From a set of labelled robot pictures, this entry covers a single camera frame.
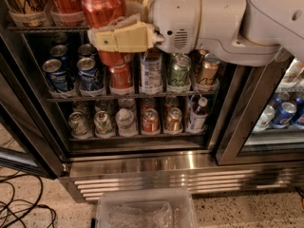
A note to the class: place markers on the green can bottom left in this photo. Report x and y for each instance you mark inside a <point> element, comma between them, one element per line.
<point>80,128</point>

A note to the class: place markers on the open fridge door left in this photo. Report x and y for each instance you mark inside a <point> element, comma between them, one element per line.
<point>17,115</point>

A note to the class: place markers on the red coke can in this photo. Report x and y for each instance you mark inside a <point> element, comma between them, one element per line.
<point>68,12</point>
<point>99,14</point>

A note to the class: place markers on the blue pepsi can front left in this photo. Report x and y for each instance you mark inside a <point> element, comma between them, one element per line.
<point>57,75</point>

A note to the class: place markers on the blue pepsi can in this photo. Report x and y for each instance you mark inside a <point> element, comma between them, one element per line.
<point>91,77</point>
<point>57,75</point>

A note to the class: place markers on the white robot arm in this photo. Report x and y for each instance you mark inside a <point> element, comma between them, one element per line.
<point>245,32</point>

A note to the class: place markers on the gold can middle shelf front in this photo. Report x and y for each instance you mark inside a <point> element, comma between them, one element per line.
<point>207,71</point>

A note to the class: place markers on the green can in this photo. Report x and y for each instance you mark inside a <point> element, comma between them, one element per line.
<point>80,128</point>
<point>103,125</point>

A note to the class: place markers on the small tea bottle bottom shelf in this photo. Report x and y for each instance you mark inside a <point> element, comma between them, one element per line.
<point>198,115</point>

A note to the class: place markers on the red can bottom shelf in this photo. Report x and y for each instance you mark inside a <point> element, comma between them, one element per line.
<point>150,121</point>

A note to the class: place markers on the red can middle shelf front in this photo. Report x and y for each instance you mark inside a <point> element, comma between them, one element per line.
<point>121,82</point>

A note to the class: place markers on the gold can shelf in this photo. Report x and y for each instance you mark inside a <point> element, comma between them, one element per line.
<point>172,122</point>
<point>29,13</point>
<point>207,71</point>

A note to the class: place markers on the gold can bottom shelf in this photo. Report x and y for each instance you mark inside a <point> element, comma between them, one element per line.
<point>172,122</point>

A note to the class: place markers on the green can middle shelf front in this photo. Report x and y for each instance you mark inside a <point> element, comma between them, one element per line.
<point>179,73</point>

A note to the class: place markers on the clear bottle bottom shelf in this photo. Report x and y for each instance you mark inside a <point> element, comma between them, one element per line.
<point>126,123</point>

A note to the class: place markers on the red can shelf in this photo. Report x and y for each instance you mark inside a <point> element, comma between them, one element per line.
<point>121,82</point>
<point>150,121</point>

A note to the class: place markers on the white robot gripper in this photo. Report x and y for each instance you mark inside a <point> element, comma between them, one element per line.
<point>175,19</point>

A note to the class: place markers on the clear plastic bin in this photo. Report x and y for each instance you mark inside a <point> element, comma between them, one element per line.
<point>153,208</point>

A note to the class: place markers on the closed glass fridge door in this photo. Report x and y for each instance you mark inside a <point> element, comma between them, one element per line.
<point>261,115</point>

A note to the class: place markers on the gold can top shelf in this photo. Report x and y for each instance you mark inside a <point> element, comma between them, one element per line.
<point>29,13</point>

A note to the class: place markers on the blue pepsi can front right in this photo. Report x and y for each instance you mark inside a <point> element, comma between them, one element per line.
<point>91,77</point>

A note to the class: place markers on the stainless fridge body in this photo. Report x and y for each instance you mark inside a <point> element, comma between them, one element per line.
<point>95,166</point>

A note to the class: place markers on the brown tea bottle white cap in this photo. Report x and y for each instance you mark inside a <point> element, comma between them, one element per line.
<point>151,71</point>

